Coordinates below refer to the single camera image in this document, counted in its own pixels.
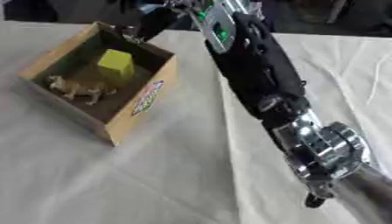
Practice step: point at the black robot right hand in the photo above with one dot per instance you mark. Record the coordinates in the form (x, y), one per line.
(157, 22)

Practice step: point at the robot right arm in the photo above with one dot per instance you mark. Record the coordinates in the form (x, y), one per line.
(266, 68)

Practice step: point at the tan cardboard box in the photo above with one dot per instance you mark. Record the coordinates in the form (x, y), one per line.
(125, 119)

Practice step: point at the yellow block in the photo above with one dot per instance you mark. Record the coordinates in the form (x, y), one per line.
(115, 64)

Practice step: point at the tan toy animal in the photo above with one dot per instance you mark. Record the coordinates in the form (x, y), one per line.
(76, 86)

